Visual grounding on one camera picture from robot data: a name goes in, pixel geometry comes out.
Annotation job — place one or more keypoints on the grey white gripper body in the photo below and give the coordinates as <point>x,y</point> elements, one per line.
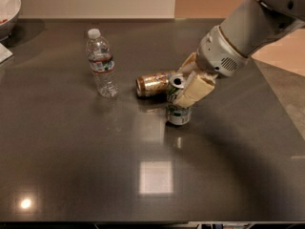
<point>219,55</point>

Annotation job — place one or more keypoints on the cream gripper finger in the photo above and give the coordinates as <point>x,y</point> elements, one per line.
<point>189,64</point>
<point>197,86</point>

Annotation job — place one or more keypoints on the green white 7up can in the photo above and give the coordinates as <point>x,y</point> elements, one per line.
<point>175,114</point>

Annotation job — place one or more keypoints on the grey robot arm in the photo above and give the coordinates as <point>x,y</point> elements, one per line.
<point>257,23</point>

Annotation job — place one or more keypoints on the orange soda can lying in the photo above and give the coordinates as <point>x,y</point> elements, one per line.
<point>153,84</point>

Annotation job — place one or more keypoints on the clear plastic water bottle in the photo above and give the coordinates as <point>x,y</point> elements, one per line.
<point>100,57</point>

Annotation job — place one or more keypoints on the white paper sheet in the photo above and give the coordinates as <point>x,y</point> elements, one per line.
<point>4,53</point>

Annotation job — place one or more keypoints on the white bowl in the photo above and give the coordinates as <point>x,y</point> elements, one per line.
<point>9,12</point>

